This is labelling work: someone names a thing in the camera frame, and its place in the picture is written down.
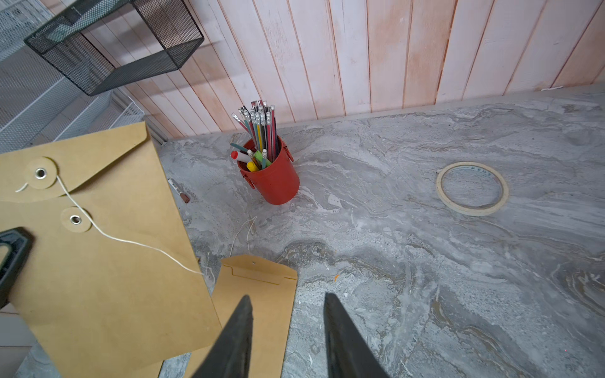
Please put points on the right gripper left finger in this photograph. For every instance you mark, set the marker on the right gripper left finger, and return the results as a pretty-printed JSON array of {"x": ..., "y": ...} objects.
[{"x": 230, "y": 356}]

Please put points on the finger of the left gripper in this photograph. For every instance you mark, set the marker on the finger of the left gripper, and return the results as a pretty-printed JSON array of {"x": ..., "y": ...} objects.
[{"x": 19, "y": 244}]

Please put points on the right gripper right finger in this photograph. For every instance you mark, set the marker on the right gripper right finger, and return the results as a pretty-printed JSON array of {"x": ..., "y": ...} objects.
[{"x": 348, "y": 355}]

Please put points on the brown file bag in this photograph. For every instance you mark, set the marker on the brown file bag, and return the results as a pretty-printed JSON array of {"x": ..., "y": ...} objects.
[
  {"x": 111, "y": 287},
  {"x": 272, "y": 290}
]

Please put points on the marker pen on table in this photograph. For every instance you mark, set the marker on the marker pen on table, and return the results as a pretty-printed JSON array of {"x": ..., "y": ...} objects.
[{"x": 182, "y": 194}]

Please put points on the red pen holder cup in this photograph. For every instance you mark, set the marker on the red pen holder cup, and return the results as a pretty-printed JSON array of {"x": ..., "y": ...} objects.
[{"x": 278, "y": 183}]

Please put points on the masking tape roll on table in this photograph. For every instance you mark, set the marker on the masking tape roll on table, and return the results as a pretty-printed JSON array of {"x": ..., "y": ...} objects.
[{"x": 472, "y": 188}]

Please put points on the black mesh basket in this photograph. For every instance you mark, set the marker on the black mesh basket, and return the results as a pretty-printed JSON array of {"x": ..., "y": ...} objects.
[{"x": 103, "y": 45}]

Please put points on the white wire shelf rack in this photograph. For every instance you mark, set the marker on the white wire shelf rack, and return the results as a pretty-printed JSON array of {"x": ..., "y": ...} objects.
[{"x": 49, "y": 77}]

